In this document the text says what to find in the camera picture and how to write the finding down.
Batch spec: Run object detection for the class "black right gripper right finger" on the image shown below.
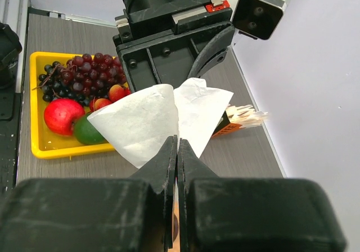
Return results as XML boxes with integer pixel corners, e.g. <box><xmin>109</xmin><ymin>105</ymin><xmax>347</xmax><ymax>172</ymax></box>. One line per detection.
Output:
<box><xmin>177</xmin><ymin>139</ymin><xmax>347</xmax><ymax>251</ymax></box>

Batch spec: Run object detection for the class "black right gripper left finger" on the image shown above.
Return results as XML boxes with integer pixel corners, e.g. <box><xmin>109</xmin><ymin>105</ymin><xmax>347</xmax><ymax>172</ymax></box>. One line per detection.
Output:
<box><xmin>1</xmin><ymin>136</ymin><xmax>178</xmax><ymax>251</ymax></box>

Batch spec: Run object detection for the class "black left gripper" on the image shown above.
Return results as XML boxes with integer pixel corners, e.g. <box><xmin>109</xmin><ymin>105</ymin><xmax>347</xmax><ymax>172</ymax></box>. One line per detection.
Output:
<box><xmin>115</xmin><ymin>0</ymin><xmax>235</xmax><ymax>92</ymax></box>

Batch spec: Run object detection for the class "round wooden dripper stand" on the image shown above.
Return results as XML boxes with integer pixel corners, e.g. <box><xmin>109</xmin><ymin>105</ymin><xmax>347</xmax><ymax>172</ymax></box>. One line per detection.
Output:
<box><xmin>169</xmin><ymin>202</ymin><xmax>181</xmax><ymax>252</ymax></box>

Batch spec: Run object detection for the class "dark filter holder box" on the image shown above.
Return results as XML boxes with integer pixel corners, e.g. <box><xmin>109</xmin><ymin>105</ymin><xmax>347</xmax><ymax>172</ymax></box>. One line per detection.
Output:
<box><xmin>211</xmin><ymin>112</ymin><xmax>242</xmax><ymax>138</ymax></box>

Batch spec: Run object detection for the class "green lime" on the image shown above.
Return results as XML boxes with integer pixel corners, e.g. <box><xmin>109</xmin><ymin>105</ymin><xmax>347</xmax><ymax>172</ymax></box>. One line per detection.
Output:
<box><xmin>73</xmin><ymin>112</ymin><xmax>107</xmax><ymax>145</ymax></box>

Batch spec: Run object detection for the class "dark purple grape bunch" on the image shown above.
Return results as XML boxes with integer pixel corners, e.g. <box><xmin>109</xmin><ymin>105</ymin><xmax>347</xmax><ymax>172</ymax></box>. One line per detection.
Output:
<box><xmin>36</xmin><ymin>53</ymin><xmax>127</xmax><ymax>107</ymax></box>

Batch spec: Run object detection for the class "yellow plastic fruit tray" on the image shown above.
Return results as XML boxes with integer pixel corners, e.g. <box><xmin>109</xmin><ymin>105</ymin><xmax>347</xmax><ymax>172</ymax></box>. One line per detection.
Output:
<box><xmin>29</xmin><ymin>51</ymin><xmax>114</xmax><ymax>159</ymax></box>

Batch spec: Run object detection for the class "red apple front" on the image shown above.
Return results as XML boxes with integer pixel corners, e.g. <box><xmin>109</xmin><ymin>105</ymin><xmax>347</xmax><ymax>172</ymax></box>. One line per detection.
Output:
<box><xmin>43</xmin><ymin>98</ymin><xmax>85</xmax><ymax>136</ymax></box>

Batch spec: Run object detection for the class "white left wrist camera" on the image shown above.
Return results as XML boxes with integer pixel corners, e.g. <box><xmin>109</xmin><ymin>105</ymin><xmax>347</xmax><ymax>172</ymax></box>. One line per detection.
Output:
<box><xmin>222</xmin><ymin>0</ymin><xmax>290</xmax><ymax>41</ymax></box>

